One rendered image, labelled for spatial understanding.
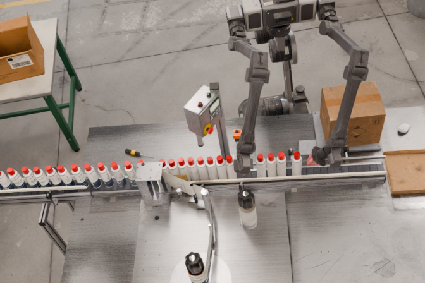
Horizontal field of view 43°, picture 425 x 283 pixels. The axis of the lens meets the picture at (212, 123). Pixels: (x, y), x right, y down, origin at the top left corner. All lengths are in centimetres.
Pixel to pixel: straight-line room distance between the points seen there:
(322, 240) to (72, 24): 361
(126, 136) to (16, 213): 134
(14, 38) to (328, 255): 265
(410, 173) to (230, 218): 103
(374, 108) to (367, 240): 70
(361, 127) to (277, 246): 81
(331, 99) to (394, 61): 188
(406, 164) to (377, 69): 172
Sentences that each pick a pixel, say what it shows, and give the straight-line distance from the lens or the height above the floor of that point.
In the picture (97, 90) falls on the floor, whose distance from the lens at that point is 487.
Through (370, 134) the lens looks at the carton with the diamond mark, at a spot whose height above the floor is 94.
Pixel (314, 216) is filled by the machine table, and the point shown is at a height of 83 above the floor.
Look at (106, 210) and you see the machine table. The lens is 313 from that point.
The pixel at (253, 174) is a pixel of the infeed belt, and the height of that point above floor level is 88.
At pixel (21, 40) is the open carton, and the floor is 91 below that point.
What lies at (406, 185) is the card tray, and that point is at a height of 83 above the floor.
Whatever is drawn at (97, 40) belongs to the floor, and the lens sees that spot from 533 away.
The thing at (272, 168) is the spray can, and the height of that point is 99.
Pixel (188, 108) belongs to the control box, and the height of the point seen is 147.
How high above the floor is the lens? 344
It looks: 52 degrees down
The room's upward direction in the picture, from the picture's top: 11 degrees counter-clockwise
